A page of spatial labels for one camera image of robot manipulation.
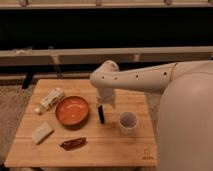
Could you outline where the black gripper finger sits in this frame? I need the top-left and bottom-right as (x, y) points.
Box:
(98, 105), (105, 124)

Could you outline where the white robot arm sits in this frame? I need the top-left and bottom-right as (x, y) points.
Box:
(90, 60), (213, 171)

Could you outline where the white eraser block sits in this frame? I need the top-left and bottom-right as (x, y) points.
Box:
(31, 122), (54, 144)

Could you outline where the orange bowl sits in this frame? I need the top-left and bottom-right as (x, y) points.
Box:
(55, 96), (89, 126)

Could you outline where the white paper cup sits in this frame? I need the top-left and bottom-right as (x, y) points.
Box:
(119, 112), (138, 134)

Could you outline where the wooden table board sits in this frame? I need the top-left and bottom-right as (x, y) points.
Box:
(5, 79), (157, 167)

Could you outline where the white tube bottle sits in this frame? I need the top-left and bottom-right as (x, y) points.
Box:
(34, 88), (65, 114)

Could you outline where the brown snack wrapper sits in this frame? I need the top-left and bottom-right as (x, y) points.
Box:
(60, 137), (86, 150)

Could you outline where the grey metal rail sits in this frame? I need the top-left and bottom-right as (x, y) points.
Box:
(0, 46), (213, 66)

